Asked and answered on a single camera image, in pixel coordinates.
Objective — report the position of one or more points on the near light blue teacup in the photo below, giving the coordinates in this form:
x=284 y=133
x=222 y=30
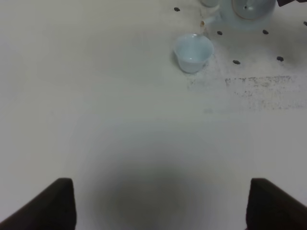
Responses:
x=192 y=52

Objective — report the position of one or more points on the far light blue teacup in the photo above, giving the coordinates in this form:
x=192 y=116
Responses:
x=210 y=3

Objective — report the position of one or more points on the light blue porcelain teapot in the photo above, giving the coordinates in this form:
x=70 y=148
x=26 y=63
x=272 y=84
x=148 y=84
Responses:
x=242 y=14

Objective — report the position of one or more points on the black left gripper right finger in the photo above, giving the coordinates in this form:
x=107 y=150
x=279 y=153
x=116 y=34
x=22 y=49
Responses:
x=271 y=208

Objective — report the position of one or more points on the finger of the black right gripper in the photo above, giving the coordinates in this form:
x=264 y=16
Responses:
x=284 y=2

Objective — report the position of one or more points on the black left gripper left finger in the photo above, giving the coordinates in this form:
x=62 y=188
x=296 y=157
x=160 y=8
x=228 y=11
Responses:
x=52 y=209

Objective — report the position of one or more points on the light blue teacup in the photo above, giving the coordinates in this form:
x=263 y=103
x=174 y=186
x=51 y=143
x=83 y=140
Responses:
x=192 y=52
x=210 y=3

